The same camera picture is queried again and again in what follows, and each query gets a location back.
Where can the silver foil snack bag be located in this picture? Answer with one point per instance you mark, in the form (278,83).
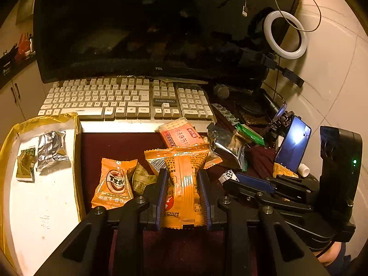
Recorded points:
(51,150)

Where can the green gold snack packet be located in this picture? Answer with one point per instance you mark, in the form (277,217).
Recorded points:
(25,165)

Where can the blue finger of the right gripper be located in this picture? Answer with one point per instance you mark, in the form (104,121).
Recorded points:
(256,183)
(240,190)

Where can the white ring light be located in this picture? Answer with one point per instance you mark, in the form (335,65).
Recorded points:
(275,30)

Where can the gold rimmed white tray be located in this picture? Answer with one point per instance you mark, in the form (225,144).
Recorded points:
(37,216)

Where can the smartphone on stand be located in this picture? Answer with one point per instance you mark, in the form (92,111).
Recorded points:
(294,145)

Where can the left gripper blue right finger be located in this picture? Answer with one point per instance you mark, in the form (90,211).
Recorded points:
(208,201)

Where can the orange plastic bag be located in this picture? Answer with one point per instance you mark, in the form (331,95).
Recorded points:
(24,48)

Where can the tan snack packet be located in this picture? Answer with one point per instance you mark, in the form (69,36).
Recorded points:
(141,179)

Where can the black microphone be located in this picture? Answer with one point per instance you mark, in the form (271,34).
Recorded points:
(221,91)

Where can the red white cracker pack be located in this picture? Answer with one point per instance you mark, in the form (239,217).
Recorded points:
(179,133)

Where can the orange round-logo snack packet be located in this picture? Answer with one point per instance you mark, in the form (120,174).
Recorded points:
(114,189)

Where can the white computer keyboard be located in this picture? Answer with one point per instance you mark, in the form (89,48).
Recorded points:
(128,98)

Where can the black TCL monitor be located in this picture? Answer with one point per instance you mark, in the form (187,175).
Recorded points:
(219,40)

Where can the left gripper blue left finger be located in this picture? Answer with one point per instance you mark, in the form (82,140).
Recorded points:
(156,194)

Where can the green wafer biscuit pack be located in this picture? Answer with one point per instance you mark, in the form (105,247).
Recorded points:
(247,132)

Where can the pill blister pack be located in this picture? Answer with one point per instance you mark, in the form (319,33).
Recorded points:
(226,113)

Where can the silver clear snack bag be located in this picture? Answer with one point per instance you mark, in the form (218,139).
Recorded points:
(228,146)

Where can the black white patterned candy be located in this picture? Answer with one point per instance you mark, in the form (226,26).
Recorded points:
(228,175)

